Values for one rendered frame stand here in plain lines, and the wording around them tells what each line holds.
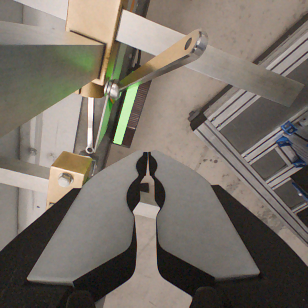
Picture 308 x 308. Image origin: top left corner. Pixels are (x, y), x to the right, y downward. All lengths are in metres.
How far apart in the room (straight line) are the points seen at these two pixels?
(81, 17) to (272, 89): 0.23
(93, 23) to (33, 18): 0.31
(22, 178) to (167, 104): 0.92
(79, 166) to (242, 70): 0.26
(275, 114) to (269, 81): 0.83
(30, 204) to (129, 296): 2.00
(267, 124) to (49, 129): 0.94
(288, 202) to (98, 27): 1.41
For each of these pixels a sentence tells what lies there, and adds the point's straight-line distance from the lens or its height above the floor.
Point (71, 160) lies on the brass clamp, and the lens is 0.34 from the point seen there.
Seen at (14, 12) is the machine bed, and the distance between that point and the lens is 0.54.
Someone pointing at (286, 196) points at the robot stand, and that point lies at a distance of 1.46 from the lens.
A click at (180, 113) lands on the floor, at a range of 1.18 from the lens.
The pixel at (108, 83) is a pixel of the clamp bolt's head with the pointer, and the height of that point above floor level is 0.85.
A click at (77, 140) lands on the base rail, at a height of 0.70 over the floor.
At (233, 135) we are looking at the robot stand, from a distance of 1.07.
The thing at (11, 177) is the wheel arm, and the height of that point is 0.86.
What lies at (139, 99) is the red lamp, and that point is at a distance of 0.42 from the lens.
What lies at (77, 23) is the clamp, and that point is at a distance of 0.25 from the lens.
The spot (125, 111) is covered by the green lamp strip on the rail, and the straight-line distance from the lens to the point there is 0.43.
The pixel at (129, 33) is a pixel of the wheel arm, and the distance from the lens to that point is 0.25.
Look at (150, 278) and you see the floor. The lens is 2.30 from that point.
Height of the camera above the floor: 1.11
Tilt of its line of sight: 61 degrees down
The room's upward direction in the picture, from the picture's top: 178 degrees clockwise
